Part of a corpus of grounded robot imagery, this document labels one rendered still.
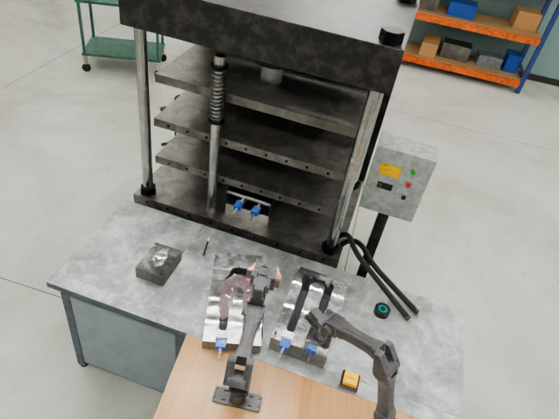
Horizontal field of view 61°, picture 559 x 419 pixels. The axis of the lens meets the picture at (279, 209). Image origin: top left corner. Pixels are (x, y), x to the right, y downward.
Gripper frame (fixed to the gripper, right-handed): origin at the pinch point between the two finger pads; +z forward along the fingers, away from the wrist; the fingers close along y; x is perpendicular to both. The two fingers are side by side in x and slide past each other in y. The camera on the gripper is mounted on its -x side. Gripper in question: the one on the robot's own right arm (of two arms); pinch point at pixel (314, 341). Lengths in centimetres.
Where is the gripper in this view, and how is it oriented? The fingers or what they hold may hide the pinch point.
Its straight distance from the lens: 212.8
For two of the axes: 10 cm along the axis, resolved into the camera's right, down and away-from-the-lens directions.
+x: -3.8, 7.8, -5.0
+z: -1.8, 4.6, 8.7
